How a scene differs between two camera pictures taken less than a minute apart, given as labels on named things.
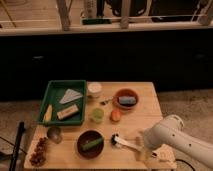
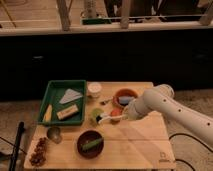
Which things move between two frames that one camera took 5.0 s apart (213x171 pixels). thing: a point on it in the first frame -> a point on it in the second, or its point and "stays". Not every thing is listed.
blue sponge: x=127 y=100 stays
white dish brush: x=116 y=139 -> x=102 y=117
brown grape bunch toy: x=38 y=155 stays
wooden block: x=67 y=111 stays
